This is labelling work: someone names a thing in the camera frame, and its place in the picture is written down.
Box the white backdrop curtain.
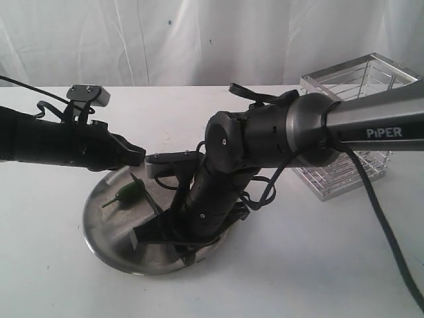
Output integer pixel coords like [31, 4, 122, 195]
[1, 1, 423, 86]

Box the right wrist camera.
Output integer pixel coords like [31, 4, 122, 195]
[144, 151, 198, 180]

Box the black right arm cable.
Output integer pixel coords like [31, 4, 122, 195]
[155, 82, 424, 318]

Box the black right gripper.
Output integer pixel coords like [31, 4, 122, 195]
[131, 162, 262, 266]

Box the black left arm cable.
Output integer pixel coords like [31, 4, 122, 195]
[0, 75, 83, 123]

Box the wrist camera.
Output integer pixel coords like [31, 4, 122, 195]
[64, 84, 110, 125]
[144, 151, 198, 180]

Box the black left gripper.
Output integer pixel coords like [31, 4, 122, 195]
[13, 120, 146, 172]

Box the black kitchen knife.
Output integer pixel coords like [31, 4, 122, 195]
[130, 172, 163, 216]

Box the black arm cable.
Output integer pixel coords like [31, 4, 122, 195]
[155, 82, 424, 318]
[0, 75, 83, 123]

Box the chrome wire utensil holder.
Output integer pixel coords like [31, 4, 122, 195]
[293, 52, 423, 201]

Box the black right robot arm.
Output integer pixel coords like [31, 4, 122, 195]
[131, 81, 423, 263]

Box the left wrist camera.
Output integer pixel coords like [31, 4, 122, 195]
[64, 84, 110, 125]

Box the green jalapeno pepper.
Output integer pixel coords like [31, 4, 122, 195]
[101, 182, 143, 209]

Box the round stainless steel plate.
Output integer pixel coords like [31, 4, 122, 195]
[80, 165, 233, 276]

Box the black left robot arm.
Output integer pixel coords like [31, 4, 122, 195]
[1, 107, 146, 172]

